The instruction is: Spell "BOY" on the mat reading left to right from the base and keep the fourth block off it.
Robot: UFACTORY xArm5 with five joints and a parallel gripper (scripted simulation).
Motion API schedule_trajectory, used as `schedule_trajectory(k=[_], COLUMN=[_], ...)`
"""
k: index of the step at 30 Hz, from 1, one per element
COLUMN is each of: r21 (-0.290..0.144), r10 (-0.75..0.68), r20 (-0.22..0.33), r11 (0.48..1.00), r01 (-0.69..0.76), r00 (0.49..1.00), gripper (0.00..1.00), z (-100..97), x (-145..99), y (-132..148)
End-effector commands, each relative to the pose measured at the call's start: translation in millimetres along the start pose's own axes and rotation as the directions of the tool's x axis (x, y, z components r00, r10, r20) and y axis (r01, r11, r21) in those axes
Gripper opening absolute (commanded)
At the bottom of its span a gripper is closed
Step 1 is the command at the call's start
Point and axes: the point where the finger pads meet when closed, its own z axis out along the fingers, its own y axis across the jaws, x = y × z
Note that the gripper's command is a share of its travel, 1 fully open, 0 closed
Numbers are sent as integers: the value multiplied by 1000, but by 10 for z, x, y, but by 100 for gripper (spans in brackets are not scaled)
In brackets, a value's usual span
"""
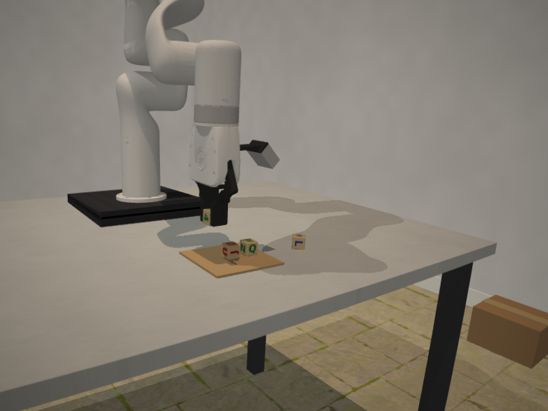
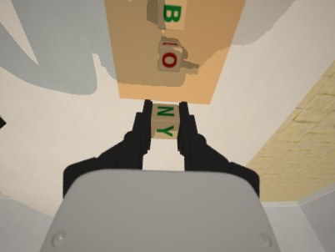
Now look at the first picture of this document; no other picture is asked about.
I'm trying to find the brown flat mat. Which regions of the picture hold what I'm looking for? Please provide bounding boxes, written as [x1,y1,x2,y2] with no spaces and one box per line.
[179,245,284,279]

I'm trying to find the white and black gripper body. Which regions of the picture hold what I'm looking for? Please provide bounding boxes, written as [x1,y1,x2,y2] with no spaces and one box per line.
[189,122,240,187]

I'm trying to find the wooden letter block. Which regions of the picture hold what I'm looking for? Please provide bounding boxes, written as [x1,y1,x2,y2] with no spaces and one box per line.
[292,234,305,250]
[221,241,240,260]
[203,208,211,226]
[239,238,258,256]

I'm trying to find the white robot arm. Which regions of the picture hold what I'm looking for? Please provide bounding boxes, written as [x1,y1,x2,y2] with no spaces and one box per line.
[116,0,241,203]

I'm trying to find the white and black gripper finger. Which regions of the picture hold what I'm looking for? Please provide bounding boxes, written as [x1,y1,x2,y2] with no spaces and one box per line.
[210,160,238,227]
[196,182,213,222]

